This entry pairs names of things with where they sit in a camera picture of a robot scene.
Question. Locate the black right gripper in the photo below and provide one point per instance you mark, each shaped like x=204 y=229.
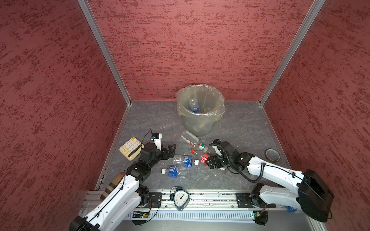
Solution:
x=215 y=159

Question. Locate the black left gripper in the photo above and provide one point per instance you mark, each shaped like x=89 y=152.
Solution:
x=166 y=156

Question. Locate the blue label bottle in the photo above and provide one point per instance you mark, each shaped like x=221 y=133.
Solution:
x=176 y=172
x=194 y=106
x=185 y=161

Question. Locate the green cap slim bottle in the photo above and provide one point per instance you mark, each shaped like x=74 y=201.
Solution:
x=194 y=141

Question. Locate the red label bottle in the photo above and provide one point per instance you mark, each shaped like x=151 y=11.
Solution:
x=198 y=158

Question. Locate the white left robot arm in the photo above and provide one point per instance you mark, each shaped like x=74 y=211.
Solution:
x=128 y=194

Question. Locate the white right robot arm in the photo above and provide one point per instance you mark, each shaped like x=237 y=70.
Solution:
x=306 y=191

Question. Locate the clear green bin liner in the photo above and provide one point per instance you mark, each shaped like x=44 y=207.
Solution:
x=210 y=102

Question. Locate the beige calculator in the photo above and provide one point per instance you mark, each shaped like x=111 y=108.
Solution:
x=131 y=149

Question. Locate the green heart alarm clock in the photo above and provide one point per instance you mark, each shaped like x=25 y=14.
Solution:
x=179 y=197

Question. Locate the tape roll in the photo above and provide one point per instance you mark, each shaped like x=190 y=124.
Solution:
x=272 y=155

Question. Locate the striped roll left edge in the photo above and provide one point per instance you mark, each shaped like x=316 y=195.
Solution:
x=111 y=186

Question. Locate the blue tool right edge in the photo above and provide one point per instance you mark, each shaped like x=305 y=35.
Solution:
x=291 y=209

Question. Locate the aluminium front rail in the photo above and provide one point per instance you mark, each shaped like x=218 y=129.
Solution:
x=229 y=206

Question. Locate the aluminium left corner post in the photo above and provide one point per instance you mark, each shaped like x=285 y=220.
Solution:
x=87 y=11

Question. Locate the aluminium corner post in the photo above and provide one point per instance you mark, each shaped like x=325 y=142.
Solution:
x=300 y=35
x=87 y=11

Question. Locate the aluminium right corner post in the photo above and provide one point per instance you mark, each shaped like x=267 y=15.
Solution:
x=300 y=35

